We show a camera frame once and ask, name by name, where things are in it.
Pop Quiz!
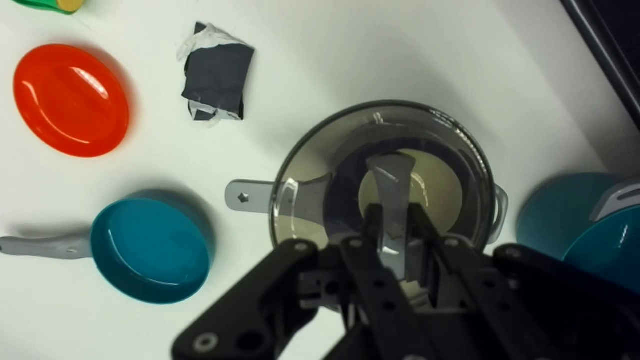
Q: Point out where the toy corn cob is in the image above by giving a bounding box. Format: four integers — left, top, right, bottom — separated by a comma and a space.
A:
11, 0, 88, 16

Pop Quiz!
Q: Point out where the orange toy plate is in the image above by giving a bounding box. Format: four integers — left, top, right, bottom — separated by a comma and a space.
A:
11, 41, 136, 160

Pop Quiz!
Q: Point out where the teal toy pot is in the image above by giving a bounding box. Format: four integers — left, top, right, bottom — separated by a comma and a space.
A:
515, 169, 640, 295

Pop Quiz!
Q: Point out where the black pot with handle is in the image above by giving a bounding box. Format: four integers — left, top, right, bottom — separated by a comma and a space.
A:
223, 131, 509, 268

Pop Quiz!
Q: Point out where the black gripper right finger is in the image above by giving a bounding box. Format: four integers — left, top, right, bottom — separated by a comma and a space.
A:
405, 204, 640, 360

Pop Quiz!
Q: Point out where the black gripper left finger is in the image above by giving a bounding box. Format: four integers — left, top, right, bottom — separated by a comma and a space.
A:
169, 204, 436, 360

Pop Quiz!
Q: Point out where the teal toy frying pan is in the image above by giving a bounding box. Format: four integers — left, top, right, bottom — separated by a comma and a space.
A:
0, 187, 215, 305

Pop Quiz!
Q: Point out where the glass lid with handle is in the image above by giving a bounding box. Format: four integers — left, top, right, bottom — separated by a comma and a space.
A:
268, 97, 509, 278

